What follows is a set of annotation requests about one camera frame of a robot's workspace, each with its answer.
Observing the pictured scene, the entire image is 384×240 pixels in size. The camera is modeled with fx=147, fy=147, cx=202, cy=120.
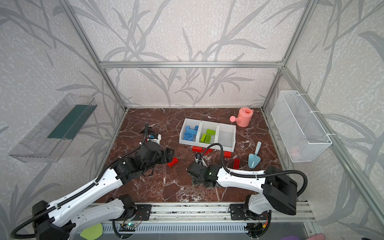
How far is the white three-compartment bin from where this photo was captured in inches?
38.7

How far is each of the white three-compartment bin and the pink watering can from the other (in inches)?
2.3

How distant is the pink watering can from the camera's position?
3.40ft
